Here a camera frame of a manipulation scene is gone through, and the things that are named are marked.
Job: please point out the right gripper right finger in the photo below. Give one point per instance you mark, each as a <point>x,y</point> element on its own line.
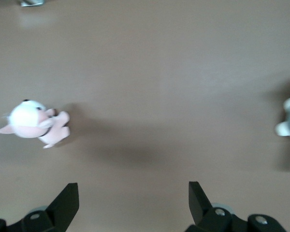
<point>200,207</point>

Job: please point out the pale pink white plush dog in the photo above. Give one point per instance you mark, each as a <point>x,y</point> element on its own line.
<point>26,118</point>

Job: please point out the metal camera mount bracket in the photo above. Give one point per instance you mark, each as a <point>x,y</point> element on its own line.
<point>32,3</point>

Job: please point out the brown table cover sheet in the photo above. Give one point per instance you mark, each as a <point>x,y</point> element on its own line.
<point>145,72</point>

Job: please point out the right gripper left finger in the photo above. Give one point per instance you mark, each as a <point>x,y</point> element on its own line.
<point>60,207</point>

